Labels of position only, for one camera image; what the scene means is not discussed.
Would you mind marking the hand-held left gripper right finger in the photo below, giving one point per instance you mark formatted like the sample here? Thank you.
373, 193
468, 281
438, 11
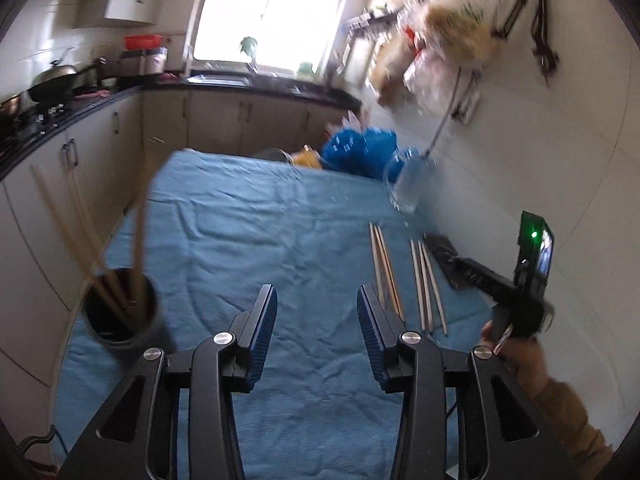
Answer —
370, 330

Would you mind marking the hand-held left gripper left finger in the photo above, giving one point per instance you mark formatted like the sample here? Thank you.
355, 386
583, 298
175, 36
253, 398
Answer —
262, 330

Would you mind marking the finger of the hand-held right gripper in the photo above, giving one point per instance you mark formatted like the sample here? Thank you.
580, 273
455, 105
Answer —
480, 275

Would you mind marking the row of wooden chopsticks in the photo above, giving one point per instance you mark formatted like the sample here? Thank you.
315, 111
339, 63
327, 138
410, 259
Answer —
385, 270

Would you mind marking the dark grey utensil holder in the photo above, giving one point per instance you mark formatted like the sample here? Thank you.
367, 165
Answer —
145, 330

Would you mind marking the bundle of wooden chopsticks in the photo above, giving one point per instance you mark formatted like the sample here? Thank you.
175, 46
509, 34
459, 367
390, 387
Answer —
139, 245

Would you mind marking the person's right hand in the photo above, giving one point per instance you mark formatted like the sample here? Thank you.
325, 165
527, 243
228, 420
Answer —
522, 360

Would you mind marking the black smartphone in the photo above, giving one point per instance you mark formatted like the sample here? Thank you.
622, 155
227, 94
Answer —
437, 247

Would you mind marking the blue table cloth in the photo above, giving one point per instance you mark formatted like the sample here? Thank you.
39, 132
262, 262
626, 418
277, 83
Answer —
250, 240

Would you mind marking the clear glass mug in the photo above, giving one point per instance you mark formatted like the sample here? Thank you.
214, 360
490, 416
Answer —
410, 185

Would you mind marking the white power strip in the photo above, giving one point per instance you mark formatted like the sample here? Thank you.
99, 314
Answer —
467, 100

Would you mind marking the yellow bag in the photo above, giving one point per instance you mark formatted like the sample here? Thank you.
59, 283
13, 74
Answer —
307, 157

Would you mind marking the blue plastic bag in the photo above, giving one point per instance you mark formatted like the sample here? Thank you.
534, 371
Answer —
350, 150

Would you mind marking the small white plastic bag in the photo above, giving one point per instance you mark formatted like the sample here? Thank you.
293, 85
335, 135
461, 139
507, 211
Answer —
355, 121

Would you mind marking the clear plastic bag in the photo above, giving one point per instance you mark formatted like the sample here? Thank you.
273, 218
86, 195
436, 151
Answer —
430, 80

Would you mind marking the grey lower kitchen cabinets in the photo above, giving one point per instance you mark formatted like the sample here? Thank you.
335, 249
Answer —
225, 120

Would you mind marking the beige plastic bag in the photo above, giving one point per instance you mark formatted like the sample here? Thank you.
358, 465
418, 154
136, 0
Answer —
390, 75

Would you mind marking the black kitchen countertop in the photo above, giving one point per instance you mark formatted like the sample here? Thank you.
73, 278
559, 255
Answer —
280, 90

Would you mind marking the white cutting board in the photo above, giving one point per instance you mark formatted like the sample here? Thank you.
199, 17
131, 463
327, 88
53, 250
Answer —
360, 57

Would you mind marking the large white plastic bag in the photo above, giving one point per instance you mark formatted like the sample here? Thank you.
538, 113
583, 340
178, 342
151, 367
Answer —
460, 25

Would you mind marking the steel sink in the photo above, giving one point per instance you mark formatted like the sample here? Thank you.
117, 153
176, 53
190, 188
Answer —
217, 79

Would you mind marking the green dish sponge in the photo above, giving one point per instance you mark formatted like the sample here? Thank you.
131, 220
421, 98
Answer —
305, 68

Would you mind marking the green cloth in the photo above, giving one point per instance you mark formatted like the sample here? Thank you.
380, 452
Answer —
248, 46

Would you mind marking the metal rice cooker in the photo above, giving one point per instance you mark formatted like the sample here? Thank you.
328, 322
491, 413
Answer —
145, 62

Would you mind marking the gas stove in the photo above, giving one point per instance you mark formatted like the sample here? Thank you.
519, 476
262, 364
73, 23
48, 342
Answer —
42, 115

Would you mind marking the red plastic basin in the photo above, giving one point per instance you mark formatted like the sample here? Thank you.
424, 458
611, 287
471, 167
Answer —
142, 42

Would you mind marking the kitchen window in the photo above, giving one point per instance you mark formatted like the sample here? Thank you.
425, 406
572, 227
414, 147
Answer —
270, 10

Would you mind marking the black wok with lid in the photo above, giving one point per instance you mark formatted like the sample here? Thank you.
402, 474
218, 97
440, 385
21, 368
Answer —
52, 82

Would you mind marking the black wall hook rack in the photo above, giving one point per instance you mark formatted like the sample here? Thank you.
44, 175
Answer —
540, 20

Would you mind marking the metal wall shelf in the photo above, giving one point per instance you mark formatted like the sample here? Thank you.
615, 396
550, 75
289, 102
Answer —
372, 19

